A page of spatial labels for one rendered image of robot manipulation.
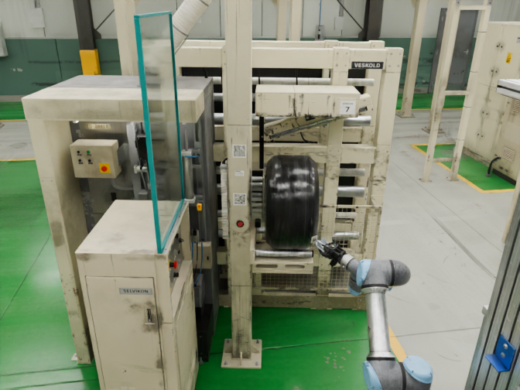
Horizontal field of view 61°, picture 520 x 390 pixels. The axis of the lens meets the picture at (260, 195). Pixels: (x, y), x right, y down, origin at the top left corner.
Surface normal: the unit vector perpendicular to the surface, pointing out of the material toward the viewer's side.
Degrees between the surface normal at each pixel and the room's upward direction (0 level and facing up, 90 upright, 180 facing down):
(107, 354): 90
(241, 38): 90
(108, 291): 90
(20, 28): 90
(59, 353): 0
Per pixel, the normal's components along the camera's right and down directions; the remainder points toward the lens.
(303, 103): -0.03, 0.40
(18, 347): 0.01, -0.91
